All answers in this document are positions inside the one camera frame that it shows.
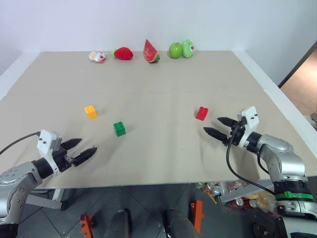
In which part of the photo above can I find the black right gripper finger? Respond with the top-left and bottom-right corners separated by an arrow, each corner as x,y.
203,127 -> 231,142
217,117 -> 239,127

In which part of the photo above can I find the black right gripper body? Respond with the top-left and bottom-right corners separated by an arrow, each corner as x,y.
222,118 -> 248,147

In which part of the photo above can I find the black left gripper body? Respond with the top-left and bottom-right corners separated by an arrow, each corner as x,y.
51,142 -> 76,173

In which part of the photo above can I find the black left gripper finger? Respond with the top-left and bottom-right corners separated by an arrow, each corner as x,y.
61,138 -> 83,151
70,146 -> 98,167

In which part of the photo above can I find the red toy brick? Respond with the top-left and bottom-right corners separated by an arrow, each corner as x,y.
195,106 -> 209,121

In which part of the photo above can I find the yellow toy brick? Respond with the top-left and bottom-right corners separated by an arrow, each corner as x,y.
84,105 -> 98,120

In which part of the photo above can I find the green toy brick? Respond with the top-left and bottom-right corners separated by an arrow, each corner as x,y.
113,121 -> 126,137

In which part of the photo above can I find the pile of cans and snacks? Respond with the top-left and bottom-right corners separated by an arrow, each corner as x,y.
194,180 -> 279,219

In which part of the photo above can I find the orange clamp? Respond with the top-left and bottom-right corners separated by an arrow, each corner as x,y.
79,212 -> 94,238
190,199 -> 204,235

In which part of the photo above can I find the dark rounded robot foot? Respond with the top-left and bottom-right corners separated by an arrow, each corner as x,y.
164,209 -> 199,238
103,209 -> 131,238

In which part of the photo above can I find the brown wooden door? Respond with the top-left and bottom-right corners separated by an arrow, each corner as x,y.
278,42 -> 317,117

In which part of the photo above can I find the green toy apple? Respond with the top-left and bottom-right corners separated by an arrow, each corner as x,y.
169,42 -> 184,60

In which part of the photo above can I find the white wrapped toy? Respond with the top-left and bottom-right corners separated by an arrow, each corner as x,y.
88,51 -> 108,63

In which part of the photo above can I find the red plush strawberry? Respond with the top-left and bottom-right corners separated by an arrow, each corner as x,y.
110,47 -> 134,61

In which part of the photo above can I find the watermelon slice toy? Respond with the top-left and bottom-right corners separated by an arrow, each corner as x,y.
143,39 -> 160,64

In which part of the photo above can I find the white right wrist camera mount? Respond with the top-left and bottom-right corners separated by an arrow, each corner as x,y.
236,106 -> 260,149

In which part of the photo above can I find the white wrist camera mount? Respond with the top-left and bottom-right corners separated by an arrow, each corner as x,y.
236,106 -> 260,149
37,129 -> 63,174

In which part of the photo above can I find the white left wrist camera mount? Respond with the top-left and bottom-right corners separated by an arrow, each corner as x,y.
37,129 -> 63,174

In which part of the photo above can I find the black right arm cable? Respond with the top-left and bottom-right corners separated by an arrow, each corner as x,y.
226,125 -> 275,196

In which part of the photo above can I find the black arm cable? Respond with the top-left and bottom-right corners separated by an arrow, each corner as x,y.
226,125 -> 275,196
0,132 -> 41,156

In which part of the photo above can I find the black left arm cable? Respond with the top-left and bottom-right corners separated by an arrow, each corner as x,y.
0,132 -> 41,156

